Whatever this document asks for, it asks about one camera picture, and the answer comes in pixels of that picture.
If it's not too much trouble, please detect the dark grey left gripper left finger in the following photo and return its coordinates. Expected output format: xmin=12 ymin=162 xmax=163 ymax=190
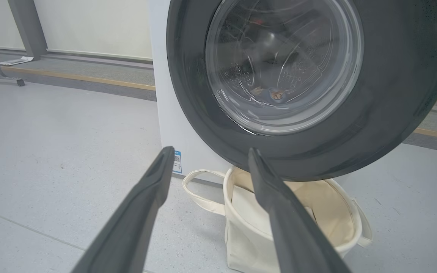
xmin=71 ymin=146 xmax=176 ymax=273

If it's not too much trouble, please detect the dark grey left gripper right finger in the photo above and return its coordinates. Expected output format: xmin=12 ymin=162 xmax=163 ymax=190
xmin=248 ymin=147 xmax=352 ymax=273

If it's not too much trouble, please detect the blue bear print garment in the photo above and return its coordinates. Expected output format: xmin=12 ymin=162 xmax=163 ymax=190
xmin=251 ymin=86 xmax=285 ymax=103

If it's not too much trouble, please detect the dark round glass washer door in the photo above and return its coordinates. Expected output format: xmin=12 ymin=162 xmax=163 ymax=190
xmin=167 ymin=0 xmax=437 ymax=182

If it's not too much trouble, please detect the cream canvas laundry basket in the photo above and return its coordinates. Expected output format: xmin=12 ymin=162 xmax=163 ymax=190
xmin=182 ymin=166 xmax=374 ymax=273

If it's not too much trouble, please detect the white washing machine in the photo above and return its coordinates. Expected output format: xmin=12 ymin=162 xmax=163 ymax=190
xmin=148 ymin=0 xmax=236 ymax=185

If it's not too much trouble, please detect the white cloth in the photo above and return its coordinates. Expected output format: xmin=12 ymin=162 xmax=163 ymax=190
xmin=231 ymin=185 xmax=316 ymax=238

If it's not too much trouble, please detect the yellow floor edge strip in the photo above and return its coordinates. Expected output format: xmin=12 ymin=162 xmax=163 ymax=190
xmin=2 ymin=66 xmax=437 ymax=143

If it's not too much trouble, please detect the white paper sheet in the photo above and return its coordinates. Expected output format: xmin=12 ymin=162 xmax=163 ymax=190
xmin=0 ymin=56 xmax=34 ymax=66

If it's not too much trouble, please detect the grey pillar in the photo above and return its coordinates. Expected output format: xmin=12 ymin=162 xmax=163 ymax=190
xmin=7 ymin=0 xmax=48 ymax=60

